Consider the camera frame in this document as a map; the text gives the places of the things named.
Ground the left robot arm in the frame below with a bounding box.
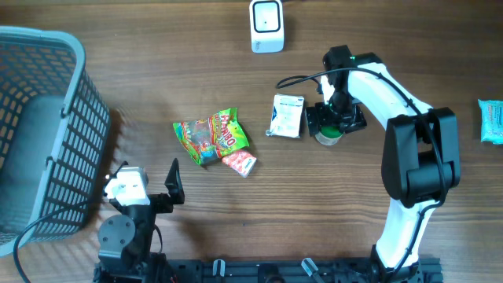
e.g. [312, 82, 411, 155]
[92, 159, 185, 282]

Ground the grey plastic mesh basket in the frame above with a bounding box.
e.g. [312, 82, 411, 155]
[1, 26, 111, 255]

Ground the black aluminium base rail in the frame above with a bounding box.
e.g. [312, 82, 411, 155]
[93, 255, 444, 283]

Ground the teal wet wipes pack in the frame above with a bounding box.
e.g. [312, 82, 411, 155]
[478, 99, 503, 145]

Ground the white tissue pack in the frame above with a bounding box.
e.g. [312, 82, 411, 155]
[266, 94, 304, 138]

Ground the black right camera cable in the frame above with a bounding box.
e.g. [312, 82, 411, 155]
[275, 67, 449, 272]

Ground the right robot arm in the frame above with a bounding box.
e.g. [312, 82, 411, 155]
[306, 46, 461, 282]

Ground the green lid jar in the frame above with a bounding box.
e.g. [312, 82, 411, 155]
[315, 127, 343, 146]

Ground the white barcode scanner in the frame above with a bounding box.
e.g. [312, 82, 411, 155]
[249, 0, 285, 53]

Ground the black left camera cable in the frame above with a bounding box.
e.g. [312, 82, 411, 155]
[12, 198, 105, 283]

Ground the black camera cable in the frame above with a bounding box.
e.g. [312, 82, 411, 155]
[275, 67, 449, 272]
[12, 198, 105, 283]

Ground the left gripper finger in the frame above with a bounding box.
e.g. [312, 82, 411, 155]
[110, 161, 129, 177]
[164, 158, 185, 204]

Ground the red orange snack pack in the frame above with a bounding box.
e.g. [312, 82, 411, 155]
[222, 149, 257, 178]

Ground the Haribo gummy candy bag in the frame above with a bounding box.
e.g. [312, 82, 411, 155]
[173, 108, 249, 166]

